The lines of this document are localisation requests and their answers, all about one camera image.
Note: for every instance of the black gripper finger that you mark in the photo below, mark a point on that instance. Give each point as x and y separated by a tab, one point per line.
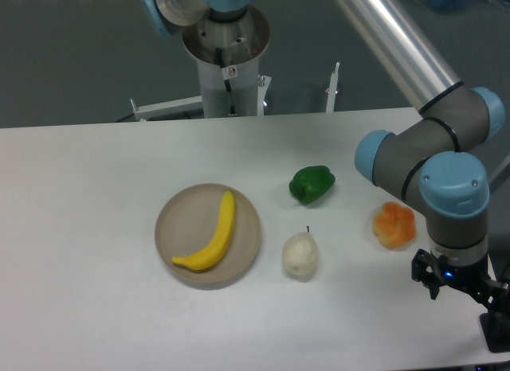
424	271
495	322

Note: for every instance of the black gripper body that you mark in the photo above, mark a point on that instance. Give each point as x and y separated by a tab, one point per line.
470	279

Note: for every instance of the yellow toy banana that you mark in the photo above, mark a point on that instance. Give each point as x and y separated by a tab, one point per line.
213	253

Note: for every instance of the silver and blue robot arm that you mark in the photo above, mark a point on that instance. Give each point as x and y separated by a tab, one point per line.
428	167

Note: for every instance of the beige round plate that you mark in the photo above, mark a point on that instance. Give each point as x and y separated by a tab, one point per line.
187	223

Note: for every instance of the orange toy bread roll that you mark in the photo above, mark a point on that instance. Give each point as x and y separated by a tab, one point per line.
394	225

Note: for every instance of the white toy pear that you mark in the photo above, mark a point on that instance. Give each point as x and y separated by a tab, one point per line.
300	256

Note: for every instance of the green toy bell pepper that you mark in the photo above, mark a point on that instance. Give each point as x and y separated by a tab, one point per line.
310	183

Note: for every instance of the white metal post right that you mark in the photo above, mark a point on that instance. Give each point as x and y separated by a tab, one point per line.
333	89

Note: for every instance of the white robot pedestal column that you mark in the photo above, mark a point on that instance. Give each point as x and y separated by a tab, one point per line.
229	91

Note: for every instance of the white metal bracket left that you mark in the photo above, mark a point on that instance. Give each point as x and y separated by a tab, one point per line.
168	110

